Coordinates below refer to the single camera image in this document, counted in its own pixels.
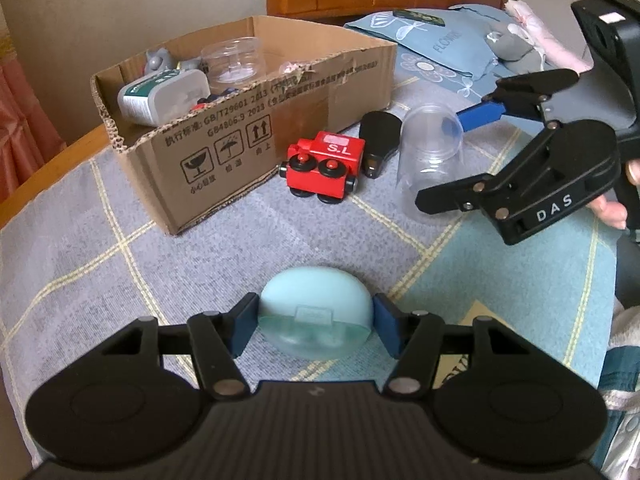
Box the clear plastic cup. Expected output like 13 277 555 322
395 103 464 223

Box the red toy train car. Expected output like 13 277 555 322
279 131 366 204

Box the light blue plastic case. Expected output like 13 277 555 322
258 266 373 361

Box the person's right hand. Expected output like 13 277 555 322
587 159 640 230

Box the pink cloth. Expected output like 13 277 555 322
504 0 593 74

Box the light blue floral pillow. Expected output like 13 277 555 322
344 3 557 104

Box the cardboard box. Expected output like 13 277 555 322
90 15 397 235

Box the pink crumpled wrapper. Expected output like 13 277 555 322
278 61 312 78

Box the pink curtain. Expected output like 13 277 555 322
0 19 66 204

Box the clear round plastic jar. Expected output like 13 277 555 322
201 36 266 89

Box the white green labelled container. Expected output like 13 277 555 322
117 70 209 127

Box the blue toy train car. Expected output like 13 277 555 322
191 88 238 110

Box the grey toy figure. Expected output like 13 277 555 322
143 47 203 75

